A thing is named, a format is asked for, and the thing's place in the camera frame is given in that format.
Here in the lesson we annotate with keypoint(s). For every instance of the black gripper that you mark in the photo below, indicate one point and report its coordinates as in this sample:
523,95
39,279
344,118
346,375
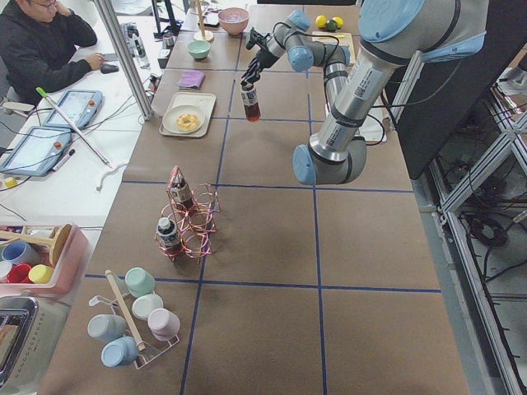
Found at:
262,58

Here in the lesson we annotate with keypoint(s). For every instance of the pink bowl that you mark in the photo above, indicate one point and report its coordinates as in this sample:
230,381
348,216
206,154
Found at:
234,28

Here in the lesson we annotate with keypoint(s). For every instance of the mint green cup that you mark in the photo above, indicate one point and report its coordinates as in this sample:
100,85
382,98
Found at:
139,282

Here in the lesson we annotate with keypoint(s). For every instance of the wooden cutting board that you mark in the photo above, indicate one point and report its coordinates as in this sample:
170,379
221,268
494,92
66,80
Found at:
341,38

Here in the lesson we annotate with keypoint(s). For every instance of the light blue cup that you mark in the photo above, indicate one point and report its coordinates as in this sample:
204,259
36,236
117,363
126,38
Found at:
120,352

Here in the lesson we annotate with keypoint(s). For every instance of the computer mouse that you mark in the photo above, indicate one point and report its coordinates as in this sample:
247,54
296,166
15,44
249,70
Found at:
108,68

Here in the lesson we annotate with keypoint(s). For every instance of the tea bottle right rack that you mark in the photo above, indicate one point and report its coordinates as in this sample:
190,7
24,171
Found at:
168,235

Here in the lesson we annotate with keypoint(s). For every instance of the white round plate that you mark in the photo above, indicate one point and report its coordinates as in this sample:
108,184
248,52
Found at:
170,117

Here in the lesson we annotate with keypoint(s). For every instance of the copper wire bottle rack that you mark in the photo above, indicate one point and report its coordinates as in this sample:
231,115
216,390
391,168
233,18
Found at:
196,226

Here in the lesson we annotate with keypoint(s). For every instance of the wooden rack handle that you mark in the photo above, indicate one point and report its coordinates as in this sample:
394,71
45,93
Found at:
110,276

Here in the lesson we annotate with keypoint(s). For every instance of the white cup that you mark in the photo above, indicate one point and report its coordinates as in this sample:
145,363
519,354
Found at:
145,304

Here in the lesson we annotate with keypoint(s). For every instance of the pink storage bin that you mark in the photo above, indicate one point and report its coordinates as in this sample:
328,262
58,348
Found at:
40,259

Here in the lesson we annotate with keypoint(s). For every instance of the glazed donut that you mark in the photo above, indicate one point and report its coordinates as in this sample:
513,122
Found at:
188,122

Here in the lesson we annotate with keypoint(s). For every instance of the white wire cup rack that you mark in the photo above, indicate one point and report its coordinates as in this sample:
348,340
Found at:
154,347

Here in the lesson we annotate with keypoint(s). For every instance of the teach pendant tablet near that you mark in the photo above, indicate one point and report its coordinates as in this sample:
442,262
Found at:
38,151

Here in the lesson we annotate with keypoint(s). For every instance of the tea bottle rack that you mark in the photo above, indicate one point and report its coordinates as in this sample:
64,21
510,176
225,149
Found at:
180,192
168,235

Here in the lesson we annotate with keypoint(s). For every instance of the seated person dark hoodie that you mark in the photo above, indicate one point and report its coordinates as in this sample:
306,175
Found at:
38,40

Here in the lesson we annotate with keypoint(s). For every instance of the steel toaster appliance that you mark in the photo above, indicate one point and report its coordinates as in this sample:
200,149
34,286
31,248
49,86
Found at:
30,329

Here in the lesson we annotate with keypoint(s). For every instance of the grey blue cup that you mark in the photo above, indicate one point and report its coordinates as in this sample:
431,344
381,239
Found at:
106,327

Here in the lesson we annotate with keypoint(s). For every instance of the aluminium frame post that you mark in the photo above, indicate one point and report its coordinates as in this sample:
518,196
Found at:
106,13

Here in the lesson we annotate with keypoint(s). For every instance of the mint green bowl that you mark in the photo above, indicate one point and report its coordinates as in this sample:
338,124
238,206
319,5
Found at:
199,49

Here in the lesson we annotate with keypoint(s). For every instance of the dark green fruit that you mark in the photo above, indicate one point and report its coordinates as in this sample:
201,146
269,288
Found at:
331,26

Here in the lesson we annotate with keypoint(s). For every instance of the clear ice cubes pile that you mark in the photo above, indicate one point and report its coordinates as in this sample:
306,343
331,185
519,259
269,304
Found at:
233,17

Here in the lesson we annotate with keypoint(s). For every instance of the teach pendant tablet far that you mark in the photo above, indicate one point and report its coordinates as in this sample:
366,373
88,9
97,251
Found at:
80,106

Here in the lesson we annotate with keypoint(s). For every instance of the tea bottle upper rack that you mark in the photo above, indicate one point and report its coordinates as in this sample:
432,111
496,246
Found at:
180,192

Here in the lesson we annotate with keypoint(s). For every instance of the white green stick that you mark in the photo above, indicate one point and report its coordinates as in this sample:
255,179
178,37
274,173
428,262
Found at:
73,126

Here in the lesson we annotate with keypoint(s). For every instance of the purple folded cloth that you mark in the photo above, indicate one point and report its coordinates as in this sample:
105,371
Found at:
191,80

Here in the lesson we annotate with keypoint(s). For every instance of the wooden stand round base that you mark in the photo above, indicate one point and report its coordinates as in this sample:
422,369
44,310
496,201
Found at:
202,34

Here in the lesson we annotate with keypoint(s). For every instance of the tea bottle white cap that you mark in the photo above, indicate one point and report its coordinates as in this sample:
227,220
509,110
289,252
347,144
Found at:
251,103

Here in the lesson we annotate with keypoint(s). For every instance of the yellow lemon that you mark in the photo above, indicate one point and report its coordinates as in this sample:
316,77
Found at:
339,21
321,21

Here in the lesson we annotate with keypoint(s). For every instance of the teach pendant tablet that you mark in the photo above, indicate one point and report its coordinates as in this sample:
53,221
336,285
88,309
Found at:
80,106
38,151

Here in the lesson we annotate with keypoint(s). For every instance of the cream serving tray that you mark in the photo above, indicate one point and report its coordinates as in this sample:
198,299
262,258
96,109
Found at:
204,101

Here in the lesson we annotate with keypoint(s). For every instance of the pink cup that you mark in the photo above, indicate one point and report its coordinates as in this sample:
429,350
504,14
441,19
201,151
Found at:
163,324

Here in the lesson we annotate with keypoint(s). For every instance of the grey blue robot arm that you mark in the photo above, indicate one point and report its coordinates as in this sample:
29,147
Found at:
391,33

